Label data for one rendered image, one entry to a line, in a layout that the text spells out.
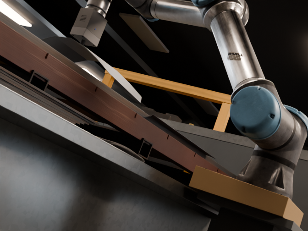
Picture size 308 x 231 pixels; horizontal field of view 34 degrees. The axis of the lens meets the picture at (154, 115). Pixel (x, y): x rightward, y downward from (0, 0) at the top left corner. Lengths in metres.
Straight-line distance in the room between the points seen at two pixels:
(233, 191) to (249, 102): 0.22
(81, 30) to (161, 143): 0.50
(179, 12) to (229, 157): 0.79
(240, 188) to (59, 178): 0.43
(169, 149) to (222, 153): 0.74
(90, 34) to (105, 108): 0.52
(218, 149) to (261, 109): 1.09
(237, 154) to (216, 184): 0.98
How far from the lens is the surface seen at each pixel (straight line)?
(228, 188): 1.25
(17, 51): 1.09
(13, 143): 1.07
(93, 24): 1.78
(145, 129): 1.44
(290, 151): 1.34
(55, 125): 0.92
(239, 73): 1.30
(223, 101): 5.68
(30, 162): 1.11
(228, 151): 2.26
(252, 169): 1.32
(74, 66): 1.26
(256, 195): 1.23
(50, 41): 1.79
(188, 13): 1.69
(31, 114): 0.88
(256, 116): 1.21
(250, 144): 2.23
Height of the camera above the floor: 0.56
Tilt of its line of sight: 11 degrees up
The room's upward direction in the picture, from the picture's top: 21 degrees clockwise
